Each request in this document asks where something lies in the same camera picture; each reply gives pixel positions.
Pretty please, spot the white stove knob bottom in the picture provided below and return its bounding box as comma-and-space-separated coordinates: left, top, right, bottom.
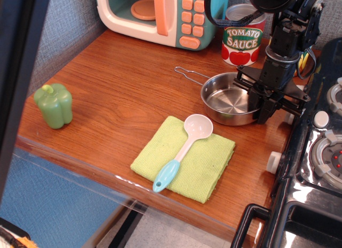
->
266, 151, 282, 174

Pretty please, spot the black toy stove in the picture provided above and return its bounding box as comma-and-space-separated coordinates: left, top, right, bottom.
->
231, 38, 341, 247

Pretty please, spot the white stove knob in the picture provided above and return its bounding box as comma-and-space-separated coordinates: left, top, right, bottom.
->
266, 151, 282, 174
284, 112, 295, 125

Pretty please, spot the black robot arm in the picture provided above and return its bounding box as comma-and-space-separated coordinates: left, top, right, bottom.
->
234, 0, 324, 124

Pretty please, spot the green toy bell pepper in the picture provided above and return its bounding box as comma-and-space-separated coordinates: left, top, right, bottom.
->
34, 83, 73, 129

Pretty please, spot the teal toy microwave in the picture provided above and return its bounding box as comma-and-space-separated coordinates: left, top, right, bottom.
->
97, 0, 217, 51

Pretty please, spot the orange and black object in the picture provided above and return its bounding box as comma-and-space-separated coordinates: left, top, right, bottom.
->
1, 218, 38, 247

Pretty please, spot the tomato sauce can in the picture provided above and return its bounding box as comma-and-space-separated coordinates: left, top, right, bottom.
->
221, 14, 267, 66

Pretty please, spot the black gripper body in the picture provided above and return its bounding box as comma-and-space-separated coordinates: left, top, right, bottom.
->
234, 51, 310, 117

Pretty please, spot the small steel pot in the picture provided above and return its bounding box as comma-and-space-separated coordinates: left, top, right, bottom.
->
174, 66, 259, 126

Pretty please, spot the white and teal spoon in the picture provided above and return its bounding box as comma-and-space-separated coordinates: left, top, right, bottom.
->
152, 114, 213, 193

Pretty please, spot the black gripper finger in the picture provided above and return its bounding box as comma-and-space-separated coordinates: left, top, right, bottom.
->
247, 91, 263, 111
257, 99, 277, 125

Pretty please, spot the white stove knob middle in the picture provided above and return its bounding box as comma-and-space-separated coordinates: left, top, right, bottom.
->
284, 112, 295, 125

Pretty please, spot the green folded cloth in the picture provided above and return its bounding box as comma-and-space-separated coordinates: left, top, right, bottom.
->
130, 116, 236, 204

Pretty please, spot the pineapple slices can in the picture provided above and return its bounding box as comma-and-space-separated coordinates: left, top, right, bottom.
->
294, 46, 316, 80

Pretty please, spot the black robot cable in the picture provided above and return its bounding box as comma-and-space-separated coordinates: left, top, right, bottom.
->
204, 0, 265, 27

